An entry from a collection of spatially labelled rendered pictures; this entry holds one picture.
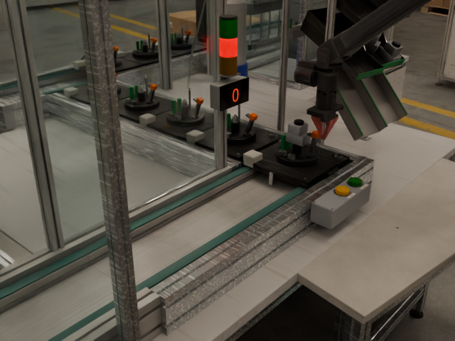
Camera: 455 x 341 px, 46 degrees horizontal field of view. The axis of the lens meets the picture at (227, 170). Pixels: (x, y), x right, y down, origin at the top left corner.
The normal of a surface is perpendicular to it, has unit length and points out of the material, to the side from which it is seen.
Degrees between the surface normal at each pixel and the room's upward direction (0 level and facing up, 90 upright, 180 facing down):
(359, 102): 45
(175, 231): 0
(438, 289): 1
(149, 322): 90
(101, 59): 90
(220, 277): 90
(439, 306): 0
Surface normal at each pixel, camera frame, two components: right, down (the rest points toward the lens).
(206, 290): 0.75, 0.29
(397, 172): 0.00, -0.90
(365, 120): 0.44, -0.39
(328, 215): -0.66, 0.33
